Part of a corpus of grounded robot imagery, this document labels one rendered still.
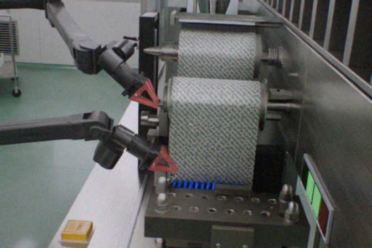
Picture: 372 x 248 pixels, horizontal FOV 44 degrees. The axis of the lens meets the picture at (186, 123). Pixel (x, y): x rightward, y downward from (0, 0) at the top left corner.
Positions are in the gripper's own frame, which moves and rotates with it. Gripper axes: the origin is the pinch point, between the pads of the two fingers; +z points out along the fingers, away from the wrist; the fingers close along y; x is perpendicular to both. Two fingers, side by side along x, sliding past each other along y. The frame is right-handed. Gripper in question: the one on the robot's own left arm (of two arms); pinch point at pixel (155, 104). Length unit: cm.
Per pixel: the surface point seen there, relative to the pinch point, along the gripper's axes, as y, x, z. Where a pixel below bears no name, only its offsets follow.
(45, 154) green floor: -235, -166, -23
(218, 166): 5.7, 0.7, 24.1
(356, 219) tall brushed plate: 62, 25, 30
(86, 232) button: 18.1, -34.0, 8.9
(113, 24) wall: -547, -110, -89
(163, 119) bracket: -0.6, -2.0, 4.7
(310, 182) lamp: 35, 20, 32
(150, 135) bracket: -0.7, -8.1, 5.2
